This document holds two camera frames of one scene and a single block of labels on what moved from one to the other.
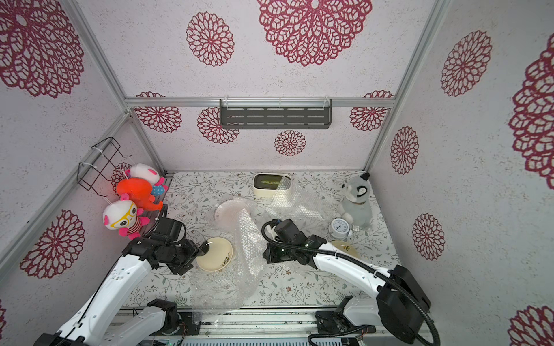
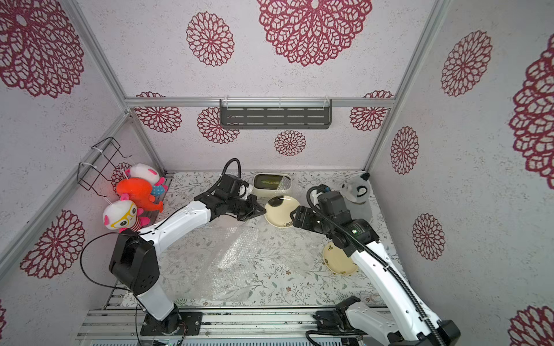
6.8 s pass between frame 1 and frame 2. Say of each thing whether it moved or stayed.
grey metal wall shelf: stayed
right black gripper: moved
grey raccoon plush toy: stayed
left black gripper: moved
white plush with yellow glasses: stayed
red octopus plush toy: stayed
